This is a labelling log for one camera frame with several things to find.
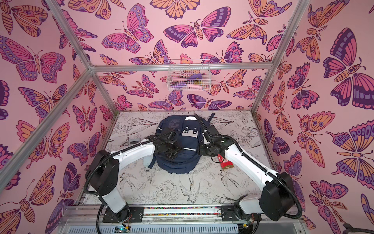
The white wire wall basket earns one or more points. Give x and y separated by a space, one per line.
189 75

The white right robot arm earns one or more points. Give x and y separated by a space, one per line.
278 196

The grey scientific calculator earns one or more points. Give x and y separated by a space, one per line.
133 141

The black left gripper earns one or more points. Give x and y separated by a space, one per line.
178 148

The navy blue backpack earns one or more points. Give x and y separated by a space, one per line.
188 131

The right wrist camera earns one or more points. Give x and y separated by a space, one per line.
211 131

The red pencil case package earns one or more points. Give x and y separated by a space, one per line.
224 163

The purple item in basket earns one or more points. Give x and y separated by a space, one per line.
196 77

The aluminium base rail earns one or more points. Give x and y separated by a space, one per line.
160 219

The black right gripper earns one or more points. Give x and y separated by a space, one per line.
210 143

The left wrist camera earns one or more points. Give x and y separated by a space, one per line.
158 137

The green circuit board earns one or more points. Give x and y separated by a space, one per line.
122 229

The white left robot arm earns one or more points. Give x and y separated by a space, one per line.
105 175

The pink item in basket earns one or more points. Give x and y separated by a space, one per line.
194 87

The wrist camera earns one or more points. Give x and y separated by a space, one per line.
211 131
158 137

